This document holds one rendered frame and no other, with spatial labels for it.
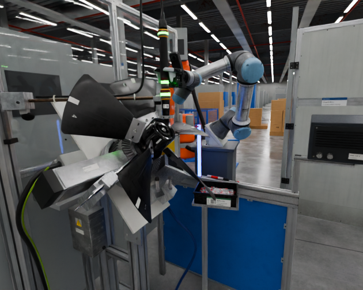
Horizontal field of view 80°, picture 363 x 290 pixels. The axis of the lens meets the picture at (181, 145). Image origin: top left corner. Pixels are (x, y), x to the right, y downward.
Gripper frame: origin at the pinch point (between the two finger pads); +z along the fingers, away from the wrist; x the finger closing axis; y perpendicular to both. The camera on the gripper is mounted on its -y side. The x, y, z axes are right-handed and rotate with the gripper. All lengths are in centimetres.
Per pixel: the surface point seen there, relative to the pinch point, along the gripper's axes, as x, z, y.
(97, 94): 9.1, 26.0, 10.6
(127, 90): 18.5, 0.8, 8.3
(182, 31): 179, -340, -124
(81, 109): 10.2, 31.9, 15.6
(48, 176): 8, 46, 34
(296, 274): -59, -88, 146
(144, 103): 9.0, 0.2, 14.3
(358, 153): -76, -35, 37
